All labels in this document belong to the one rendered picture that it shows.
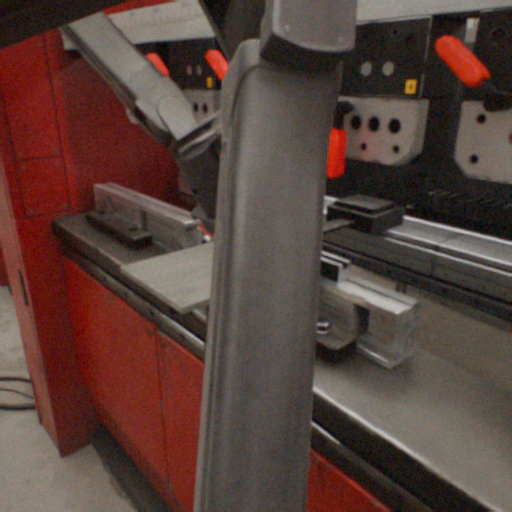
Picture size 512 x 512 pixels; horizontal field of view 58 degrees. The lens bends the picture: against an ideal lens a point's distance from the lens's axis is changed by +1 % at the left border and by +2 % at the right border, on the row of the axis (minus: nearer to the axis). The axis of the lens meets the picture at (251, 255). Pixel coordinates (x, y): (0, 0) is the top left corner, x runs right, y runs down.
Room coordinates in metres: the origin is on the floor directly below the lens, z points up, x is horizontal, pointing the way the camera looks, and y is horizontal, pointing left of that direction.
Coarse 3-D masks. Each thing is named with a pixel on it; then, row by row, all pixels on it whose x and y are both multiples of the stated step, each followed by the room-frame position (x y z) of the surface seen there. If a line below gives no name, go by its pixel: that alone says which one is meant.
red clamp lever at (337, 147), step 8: (344, 104) 0.61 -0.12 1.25; (352, 104) 0.63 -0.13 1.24; (336, 112) 0.60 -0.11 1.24; (344, 112) 0.61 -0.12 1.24; (336, 120) 0.61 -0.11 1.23; (336, 128) 0.61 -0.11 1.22; (336, 136) 0.61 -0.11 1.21; (344, 136) 0.61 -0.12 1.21; (336, 144) 0.61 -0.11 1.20; (344, 144) 0.61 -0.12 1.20; (336, 152) 0.61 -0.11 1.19; (344, 152) 0.61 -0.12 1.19; (328, 160) 0.61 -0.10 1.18; (336, 160) 0.60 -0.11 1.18; (344, 160) 0.61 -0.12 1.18; (328, 168) 0.61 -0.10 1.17; (336, 168) 0.61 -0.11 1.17; (336, 176) 0.61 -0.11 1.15
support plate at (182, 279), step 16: (160, 256) 0.71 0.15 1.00; (176, 256) 0.71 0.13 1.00; (192, 256) 0.71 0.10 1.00; (208, 256) 0.71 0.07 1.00; (128, 272) 0.64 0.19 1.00; (144, 272) 0.64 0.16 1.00; (160, 272) 0.64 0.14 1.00; (176, 272) 0.64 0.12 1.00; (192, 272) 0.64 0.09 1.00; (208, 272) 0.64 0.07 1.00; (160, 288) 0.59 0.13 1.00; (176, 288) 0.59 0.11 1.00; (192, 288) 0.59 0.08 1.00; (208, 288) 0.59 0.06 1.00; (176, 304) 0.54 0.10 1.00; (192, 304) 0.54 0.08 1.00
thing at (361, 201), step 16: (336, 208) 0.93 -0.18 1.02; (352, 208) 0.91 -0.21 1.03; (368, 208) 0.88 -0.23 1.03; (384, 208) 0.90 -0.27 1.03; (400, 208) 0.92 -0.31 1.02; (336, 224) 0.87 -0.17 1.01; (352, 224) 0.88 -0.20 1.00; (368, 224) 0.86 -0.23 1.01; (384, 224) 0.88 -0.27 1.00; (400, 224) 0.92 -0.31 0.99
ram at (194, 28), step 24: (144, 0) 1.04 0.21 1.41; (168, 0) 0.97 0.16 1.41; (360, 0) 0.64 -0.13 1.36; (384, 0) 0.61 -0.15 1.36; (408, 0) 0.59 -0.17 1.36; (432, 0) 0.57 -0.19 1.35; (456, 0) 0.55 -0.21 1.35; (480, 0) 0.53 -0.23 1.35; (504, 0) 0.51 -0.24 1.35; (168, 24) 0.98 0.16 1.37; (192, 24) 0.92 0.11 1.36; (72, 48) 1.36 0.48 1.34
